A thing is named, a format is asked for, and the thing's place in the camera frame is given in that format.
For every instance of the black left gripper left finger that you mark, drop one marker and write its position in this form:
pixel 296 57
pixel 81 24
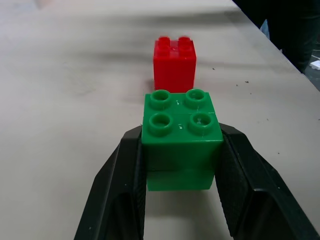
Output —
pixel 112 190

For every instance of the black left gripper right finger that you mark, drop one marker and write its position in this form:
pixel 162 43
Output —
pixel 255 185

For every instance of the green studded building cube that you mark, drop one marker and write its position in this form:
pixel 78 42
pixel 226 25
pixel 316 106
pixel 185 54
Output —
pixel 178 155

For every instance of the red studded building cube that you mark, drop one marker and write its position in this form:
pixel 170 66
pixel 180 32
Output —
pixel 173 67

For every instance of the person in dark trousers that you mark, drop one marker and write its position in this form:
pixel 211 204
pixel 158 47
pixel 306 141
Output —
pixel 292 27

